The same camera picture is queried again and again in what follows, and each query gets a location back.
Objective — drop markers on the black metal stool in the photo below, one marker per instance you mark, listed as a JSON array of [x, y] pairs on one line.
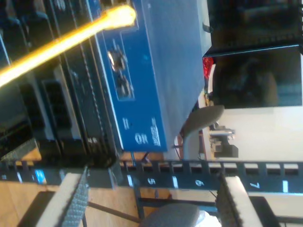
[[165, 212]]

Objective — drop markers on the grey chair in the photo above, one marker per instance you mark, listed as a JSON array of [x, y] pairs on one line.
[[203, 116]]

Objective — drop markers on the black rack server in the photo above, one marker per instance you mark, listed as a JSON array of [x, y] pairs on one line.
[[59, 106]]

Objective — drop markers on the large dark screen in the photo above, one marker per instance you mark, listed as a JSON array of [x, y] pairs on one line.
[[260, 78]]

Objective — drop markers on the small red object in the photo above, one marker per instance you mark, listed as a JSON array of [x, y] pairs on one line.
[[207, 67]]

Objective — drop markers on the black perforated rack post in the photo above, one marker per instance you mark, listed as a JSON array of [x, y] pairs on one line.
[[189, 177]]

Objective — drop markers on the blue network switch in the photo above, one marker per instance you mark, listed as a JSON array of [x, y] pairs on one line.
[[165, 71]]

